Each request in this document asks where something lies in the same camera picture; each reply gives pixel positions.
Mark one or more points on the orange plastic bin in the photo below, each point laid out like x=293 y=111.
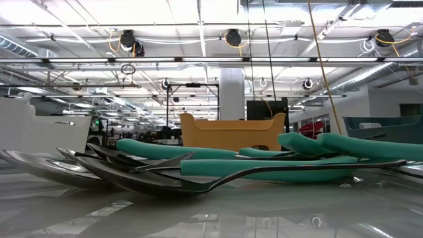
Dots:
x=224 y=132

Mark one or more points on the white concrete column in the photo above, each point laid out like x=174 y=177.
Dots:
x=231 y=96

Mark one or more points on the dark teal plastic bin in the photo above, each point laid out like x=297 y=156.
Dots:
x=390 y=132

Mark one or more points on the dark machine with green light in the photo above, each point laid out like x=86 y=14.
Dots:
x=97 y=132

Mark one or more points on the white plastic bin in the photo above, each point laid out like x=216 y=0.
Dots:
x=43 y=135

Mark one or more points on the black hanging panel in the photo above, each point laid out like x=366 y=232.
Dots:
x=261 y=110

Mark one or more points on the silver ventilation duct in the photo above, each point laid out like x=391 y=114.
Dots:
x=373 y=74

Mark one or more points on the red object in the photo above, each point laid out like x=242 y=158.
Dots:
x=310 y=129

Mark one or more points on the black metal frame rig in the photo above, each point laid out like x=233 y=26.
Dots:
x=193 y=85

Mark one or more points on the long ceiling light bar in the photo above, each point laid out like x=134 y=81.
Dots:
x=148 y=59

